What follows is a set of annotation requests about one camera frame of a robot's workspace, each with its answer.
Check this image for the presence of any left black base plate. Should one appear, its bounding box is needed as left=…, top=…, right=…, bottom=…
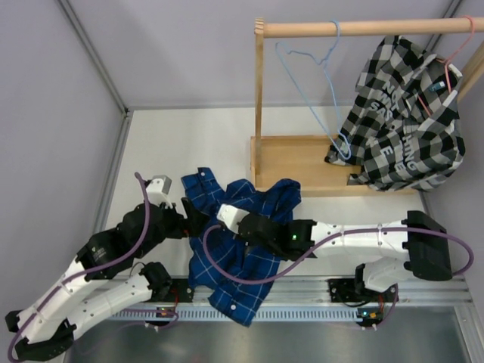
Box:
left=163, top=278, right=194, bottom=303

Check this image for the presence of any slotted grey cable duct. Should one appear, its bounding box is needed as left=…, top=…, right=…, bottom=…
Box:
left=110, top=306, right=362, bottom=322

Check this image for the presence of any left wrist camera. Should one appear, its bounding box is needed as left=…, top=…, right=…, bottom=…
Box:
left=145, top=175, right=172, bottom=208

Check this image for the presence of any aluminium mounting rail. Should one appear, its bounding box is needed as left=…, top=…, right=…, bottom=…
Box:
left=158, top=275, right=473, bottom=303

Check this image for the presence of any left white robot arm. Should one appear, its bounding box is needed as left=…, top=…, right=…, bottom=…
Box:
left=5, top=197, right=209, bottom=362

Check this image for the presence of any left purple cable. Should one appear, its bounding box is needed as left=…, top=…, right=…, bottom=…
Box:
left=8, top=172, right=180, bottom=360

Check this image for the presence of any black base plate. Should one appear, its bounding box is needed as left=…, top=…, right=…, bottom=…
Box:
left=163, top=278, right=194, bottom=303
left=327, top=278, right=370, bottom=306

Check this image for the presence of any pink wire hanger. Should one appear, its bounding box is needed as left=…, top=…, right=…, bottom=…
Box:
left=417, top=16, right=483, bottom=119

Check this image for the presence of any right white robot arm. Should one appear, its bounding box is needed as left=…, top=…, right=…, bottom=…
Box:
left=235, top=210, right=453, bottom=300

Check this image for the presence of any blue wire hanger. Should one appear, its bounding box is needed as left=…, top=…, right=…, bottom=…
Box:
left=275, top=19, right=352, bottom=160

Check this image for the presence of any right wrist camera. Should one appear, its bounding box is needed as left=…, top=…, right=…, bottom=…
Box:
left=216, top=203, right=249, bottom=234

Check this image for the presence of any grey corner frame post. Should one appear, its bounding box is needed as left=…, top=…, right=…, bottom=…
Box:
left=55, top=0, right=129, bottom=116

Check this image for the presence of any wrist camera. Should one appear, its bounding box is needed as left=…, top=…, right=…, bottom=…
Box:
left=216, top=203, right=249, bottom=234
left=145, top=175, right=172, bottom=208

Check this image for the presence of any wooden clothes rack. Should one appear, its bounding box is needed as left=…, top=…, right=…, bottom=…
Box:
left=250, top=17, right=483, bottom=197

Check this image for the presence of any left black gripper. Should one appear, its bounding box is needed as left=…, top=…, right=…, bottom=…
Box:
left=135, top=197, right=210, bottom=259

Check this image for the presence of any black white checkered shirt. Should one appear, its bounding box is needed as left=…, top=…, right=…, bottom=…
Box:
left=325, top=36, right=465, bottom=191

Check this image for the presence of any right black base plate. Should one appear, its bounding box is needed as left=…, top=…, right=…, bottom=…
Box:
left=327, top=278, right=370, bottom=306

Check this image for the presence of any blue plaid shirt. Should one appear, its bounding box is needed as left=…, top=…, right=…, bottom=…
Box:
left=181, top=167, right=301, bottom=327

